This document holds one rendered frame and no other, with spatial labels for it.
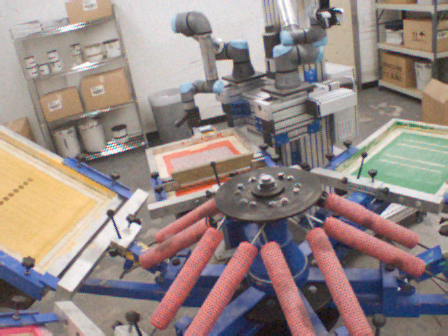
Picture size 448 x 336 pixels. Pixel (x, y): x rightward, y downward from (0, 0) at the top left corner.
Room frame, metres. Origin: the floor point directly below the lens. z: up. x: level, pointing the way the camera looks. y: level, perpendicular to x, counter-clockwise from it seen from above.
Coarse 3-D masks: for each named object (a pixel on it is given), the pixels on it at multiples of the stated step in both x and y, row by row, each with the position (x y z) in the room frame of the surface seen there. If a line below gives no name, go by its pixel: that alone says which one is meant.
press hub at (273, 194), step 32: (224, 192) 1.05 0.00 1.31; (256, 192) 1.00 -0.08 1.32; (288, 192) 0.99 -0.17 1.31; (320, 192) 0.95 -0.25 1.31; (256, 256) 1.00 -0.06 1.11; (288, 256) 0.96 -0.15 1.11; (256, 288) 0.96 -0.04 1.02; (320, 288) 0.92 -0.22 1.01; (256, 320) 0.85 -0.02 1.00; (320, 320) 0.89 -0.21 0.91
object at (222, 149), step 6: (210, 144) 2.36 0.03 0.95; (216, 144) 2.35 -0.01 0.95; (222, 144) 2.33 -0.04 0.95; (228, 144) 2.31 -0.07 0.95; (198, 150) 2.30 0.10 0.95; (204, 150) 2.29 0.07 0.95; (210, 150) 2.27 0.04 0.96; (216, 150) 2.25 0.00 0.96; (222, 150) 2.23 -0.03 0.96; (228, 150) 2.22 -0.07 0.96; (234, 150) 2.20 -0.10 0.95; (204, 156) 2.20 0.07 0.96; (210, 156) 2.18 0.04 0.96; (216, 156) 2.16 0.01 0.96; (222, 156) 2.15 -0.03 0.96; (228, 156) 2.13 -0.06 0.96; (204, 162) 2.11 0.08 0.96; (222, 180) 1.85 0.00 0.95
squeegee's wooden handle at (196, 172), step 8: (248, 152) 1.89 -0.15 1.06; (216, 160) 1.87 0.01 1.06; (224, 160) 1.85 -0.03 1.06; (232, 160) 1.86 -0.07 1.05; (240, 160) 1.86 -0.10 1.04; (248, 160) 1.87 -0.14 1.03; (192, 168) 1.83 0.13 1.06; (200, 168) 1.83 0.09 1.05; (208, 168) 1.84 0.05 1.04; (216, 168) 1.84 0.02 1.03; (224, 168) 1.85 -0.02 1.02; (232, 168) 1.86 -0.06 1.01; (240, 168) 1.86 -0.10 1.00; (176, 176) 1.81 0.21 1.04; (184, 176) 1.82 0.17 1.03; (192, 176) 1.82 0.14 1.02; (200, 176) 1.83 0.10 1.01; (208, 176) 1.84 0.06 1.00
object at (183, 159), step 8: (184, 152) 2.31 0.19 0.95; (192, 152) 2.29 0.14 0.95; (168, 160) 2.24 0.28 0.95; (176, 160) 2.21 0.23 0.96; (184, 160) 2.19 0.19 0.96; (192, 160) 2.17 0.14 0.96; (200, 160) 2.15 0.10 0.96; (168, 168) 2.12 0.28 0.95; (176, 168) 2.10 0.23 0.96; (184, 168) 2.08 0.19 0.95; (208, 184) 1.84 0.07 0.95; (216, 184) 1.82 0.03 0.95; (176, 192) 1.82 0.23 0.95; (184, 192) 1.80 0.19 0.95; (192, 192) 1.79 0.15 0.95
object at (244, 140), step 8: (232, 128) 2.48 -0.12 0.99; (200, 136) 2.44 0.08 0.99; (208, 136) 2.42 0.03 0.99; (216, 136) 2.43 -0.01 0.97; (224, 136) 2.44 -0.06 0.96; (240, 136) 2.31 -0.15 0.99; (168, 144) 2.40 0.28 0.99; (176, 144) 2.39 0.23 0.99; (184, 144) 2.40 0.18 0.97; (192, 144) 2.41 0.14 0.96; (248, 144) 2.17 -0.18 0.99; (152, 152) 2.34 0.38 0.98; (160, 152) 2.37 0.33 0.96; (256, 152) 2.04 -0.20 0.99; (152, 160) 2.19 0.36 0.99; (152, 168) 2.08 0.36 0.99
